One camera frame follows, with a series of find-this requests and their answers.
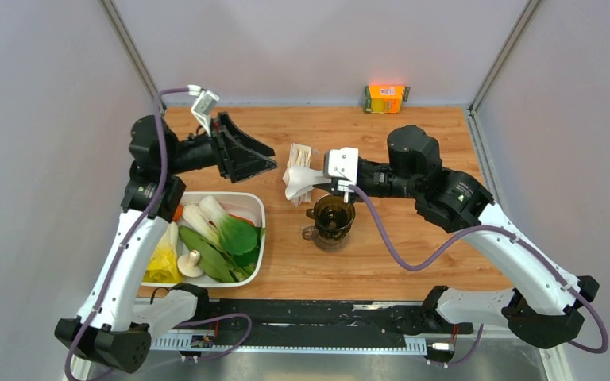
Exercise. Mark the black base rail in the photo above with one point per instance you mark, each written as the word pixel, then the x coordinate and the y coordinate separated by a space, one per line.
pixel 320 327

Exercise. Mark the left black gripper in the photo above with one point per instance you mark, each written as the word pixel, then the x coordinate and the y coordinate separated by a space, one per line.
pixel 237 155

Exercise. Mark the dark green leaf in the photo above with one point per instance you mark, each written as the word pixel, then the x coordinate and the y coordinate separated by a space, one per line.
pixel 211 261

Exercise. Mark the pack of paper filters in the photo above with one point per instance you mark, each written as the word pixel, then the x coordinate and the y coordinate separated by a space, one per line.
pixel 300 155

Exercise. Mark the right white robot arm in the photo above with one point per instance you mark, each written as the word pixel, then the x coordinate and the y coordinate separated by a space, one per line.
pixel 546 304

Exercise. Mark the green bok choy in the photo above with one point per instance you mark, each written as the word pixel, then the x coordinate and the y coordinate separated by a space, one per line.
pixel 236 236

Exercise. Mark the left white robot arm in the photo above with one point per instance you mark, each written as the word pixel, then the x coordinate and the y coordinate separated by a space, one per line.
pixel 107 329

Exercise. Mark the white rectangular tray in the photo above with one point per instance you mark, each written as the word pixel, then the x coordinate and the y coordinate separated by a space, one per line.
pixel 243 268

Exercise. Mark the yellow napa cabbage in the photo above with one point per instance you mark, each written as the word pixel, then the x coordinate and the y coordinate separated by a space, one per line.
pixel 163 265

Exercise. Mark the red chili pepper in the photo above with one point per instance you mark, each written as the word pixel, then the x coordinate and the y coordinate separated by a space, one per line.
pixel 246 219

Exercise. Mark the white bok choy stalk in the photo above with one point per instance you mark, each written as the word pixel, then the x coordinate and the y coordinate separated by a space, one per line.
pixel 196 218

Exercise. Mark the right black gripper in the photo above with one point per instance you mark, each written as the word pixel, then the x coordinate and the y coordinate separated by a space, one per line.
pixel 333 190

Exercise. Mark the orange small pumpkin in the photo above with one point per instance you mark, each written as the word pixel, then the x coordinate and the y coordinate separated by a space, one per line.
pixel 178 213

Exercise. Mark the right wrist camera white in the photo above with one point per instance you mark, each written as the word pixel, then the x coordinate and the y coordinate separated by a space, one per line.
pixel 342 163

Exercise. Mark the dark brown coffee dripper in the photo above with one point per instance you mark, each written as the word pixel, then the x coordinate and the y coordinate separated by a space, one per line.
pixel 332 219

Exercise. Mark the orange green carton box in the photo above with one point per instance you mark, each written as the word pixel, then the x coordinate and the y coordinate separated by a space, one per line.
pixel 385 99

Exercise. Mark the white paper coffee filter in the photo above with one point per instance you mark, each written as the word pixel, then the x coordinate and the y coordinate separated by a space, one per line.
pixel 299 180

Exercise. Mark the clear glass coffee server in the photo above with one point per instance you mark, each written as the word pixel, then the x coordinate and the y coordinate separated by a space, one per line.
pixel 326 242

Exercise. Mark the white mushroom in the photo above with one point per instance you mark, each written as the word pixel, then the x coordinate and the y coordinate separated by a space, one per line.
pixel 188 264

